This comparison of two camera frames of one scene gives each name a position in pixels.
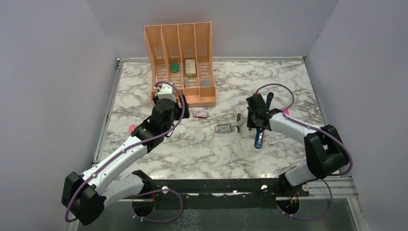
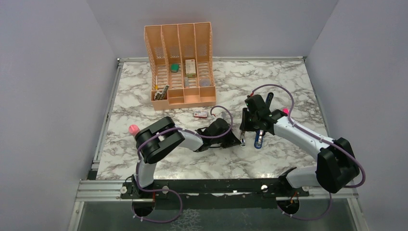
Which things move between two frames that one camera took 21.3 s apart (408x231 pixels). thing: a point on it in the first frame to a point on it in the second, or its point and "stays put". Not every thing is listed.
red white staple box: [200, 114] stays put
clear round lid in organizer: [205, 82] stays put
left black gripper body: [178, 113] to [224, 142]
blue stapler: [260, 131] stays put
